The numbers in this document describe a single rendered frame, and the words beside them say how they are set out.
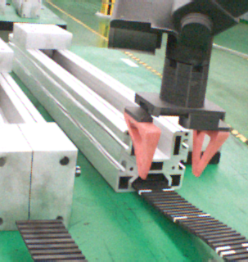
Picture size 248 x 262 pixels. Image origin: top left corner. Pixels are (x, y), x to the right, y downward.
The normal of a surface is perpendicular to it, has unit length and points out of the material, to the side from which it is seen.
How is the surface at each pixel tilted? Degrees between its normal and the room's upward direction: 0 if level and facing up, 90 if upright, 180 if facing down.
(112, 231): 0
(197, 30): 134
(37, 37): 90
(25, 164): 90
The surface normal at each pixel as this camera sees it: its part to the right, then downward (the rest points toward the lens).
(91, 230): 0.13, -0.92
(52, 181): 0.37, 0.39
